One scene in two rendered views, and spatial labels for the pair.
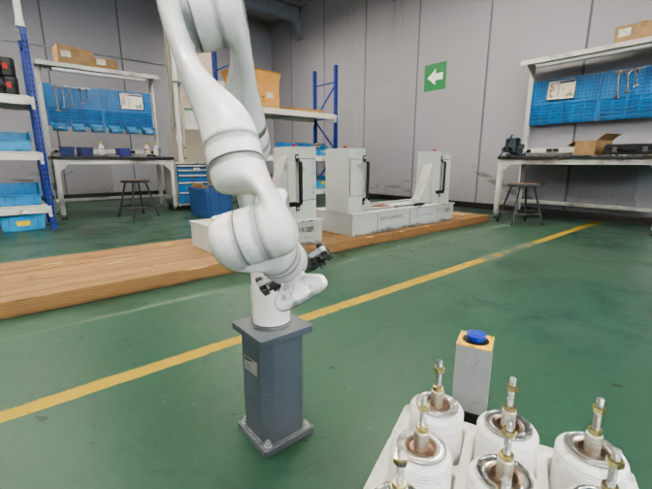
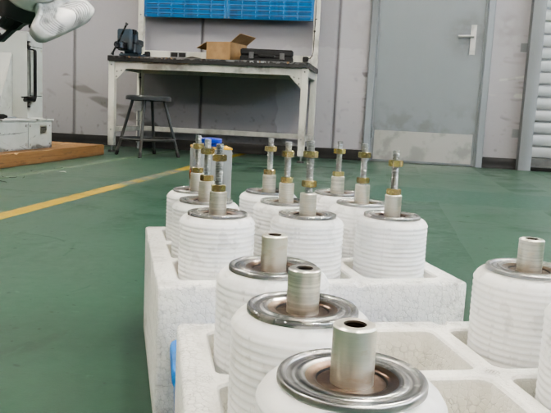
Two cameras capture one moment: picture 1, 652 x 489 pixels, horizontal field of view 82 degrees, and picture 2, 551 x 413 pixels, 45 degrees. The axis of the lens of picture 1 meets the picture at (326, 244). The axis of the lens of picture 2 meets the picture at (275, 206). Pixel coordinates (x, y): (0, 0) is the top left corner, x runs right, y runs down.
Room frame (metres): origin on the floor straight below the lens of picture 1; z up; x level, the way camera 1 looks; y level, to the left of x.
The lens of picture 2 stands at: (-0.28, 0.40, 0.38)
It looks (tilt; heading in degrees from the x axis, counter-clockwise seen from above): 8 degrees down; 319
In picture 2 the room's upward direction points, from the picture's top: 3 degrees clockwise
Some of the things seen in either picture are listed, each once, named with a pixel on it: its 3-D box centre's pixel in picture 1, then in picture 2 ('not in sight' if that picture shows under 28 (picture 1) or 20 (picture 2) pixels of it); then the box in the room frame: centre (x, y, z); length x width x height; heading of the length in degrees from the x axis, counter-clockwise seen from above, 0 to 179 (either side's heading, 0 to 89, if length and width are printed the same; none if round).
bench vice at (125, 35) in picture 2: (513, 146); (129, 41); (4.55, -2.22, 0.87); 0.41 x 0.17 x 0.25; 130
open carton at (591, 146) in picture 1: (593, 145); (226, 49); (4.29, -2.97, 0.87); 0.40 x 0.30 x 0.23; 26
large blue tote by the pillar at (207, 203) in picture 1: (211, 201); not in sight; (4.91, 1.51, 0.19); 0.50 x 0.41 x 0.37; 44
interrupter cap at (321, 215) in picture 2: not in sight; (307, 215); (0.34, -0.20, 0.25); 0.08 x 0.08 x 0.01
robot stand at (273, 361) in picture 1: (274, 377); not in sight; (0.85, 0.13, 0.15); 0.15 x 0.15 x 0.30; 40
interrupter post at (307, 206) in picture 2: not in sight; (307, 205); (0.34, -0.20, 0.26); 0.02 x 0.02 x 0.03
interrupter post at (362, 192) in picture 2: not in sight; (362, 195); (0.39, -0.36, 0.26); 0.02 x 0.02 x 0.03
